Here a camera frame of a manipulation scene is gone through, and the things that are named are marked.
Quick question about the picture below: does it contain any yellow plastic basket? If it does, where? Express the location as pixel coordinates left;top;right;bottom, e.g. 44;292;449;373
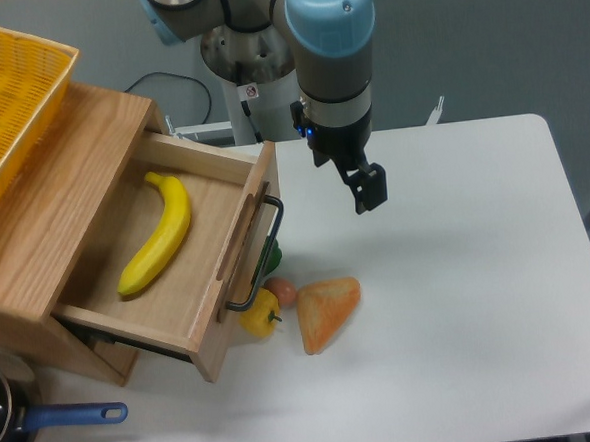
0;27;79;199

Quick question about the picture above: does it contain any wooden drawer cabinet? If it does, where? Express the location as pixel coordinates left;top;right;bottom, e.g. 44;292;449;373
0;83;165;386

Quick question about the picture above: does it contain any yellow bell pepper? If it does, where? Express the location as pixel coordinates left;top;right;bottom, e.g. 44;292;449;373
239;288;281;339

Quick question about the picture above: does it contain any wooden top drawer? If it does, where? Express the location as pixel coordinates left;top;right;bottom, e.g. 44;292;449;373
52;133;283;382

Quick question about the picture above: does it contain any blue handled frying pan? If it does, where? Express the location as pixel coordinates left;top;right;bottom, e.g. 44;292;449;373
0;370;129;442

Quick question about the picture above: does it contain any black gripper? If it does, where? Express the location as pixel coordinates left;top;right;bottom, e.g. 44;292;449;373
290;101;388;214

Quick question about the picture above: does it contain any black cable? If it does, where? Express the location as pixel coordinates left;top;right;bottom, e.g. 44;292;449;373
123;68;214;130

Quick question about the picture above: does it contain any brown egg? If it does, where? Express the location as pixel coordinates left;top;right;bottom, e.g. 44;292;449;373
264;276;297;308

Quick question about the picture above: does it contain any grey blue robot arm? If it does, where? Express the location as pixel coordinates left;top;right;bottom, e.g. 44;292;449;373
139;0;388;214

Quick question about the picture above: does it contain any yellow banana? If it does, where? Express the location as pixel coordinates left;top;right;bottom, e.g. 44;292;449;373
117;172;192;297

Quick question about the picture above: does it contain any triangular toast sandwich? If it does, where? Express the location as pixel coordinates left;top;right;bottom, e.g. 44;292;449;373
296;277;362;355

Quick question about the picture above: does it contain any green bell pepper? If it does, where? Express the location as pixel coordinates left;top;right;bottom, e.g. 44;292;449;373
265;241;283;275

